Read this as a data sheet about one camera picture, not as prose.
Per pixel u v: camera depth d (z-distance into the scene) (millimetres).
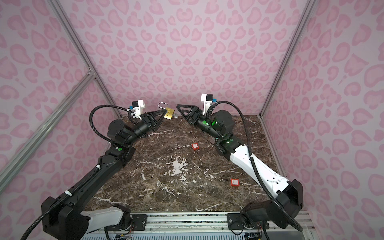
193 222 750
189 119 537
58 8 692
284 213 359
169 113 620
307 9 703
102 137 552
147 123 567
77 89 801
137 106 609
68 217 375
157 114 638
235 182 840
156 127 587
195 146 1003
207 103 585
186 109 561
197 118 542
